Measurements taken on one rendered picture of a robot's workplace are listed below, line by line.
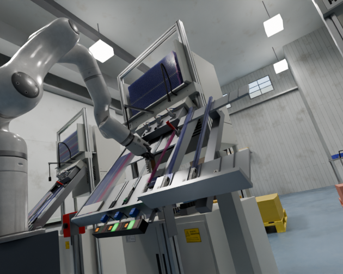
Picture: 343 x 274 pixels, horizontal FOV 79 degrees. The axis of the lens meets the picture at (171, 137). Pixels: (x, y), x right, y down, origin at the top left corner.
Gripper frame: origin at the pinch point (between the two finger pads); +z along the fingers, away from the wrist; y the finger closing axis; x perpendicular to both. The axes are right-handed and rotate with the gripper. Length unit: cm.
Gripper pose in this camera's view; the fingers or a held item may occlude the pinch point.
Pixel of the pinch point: (149, 156)
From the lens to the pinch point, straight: 116.2
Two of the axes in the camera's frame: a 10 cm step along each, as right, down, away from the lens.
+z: 6.6, 6.0, 4.5
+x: -2.0, 7.3, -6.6
